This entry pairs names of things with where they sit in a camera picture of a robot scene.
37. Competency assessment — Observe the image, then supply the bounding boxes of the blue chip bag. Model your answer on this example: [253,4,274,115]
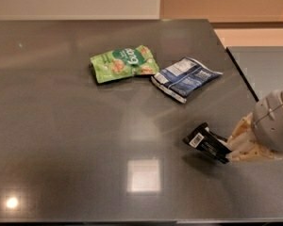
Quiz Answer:
[151,57,222,104]

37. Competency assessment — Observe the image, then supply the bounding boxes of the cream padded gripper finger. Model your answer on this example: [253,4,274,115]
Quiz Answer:
[227,113,253,147]
[226,136,283,162]

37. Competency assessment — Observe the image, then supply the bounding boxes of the black rxbar chocolate wrapper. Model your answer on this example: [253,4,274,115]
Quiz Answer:
[183,122,231,164]

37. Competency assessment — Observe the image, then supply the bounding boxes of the green snack bag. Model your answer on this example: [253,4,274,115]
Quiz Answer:
[91,45,159,84]

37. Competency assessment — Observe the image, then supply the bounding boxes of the grey side table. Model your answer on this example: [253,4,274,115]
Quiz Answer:
[227,46,283,100]

